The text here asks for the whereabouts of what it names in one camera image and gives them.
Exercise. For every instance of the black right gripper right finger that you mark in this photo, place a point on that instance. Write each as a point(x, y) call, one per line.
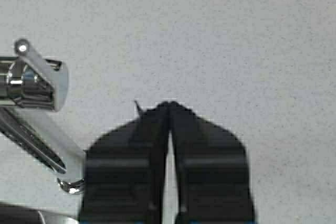
point(212, 171)

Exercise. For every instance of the stainless double sink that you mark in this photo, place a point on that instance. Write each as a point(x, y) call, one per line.
point(17, 214)

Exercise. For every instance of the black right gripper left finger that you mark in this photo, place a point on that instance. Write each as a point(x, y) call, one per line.
point(125, 171)

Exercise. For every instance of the chrome kitchen faucet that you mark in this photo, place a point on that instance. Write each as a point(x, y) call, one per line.
point(31, 87)

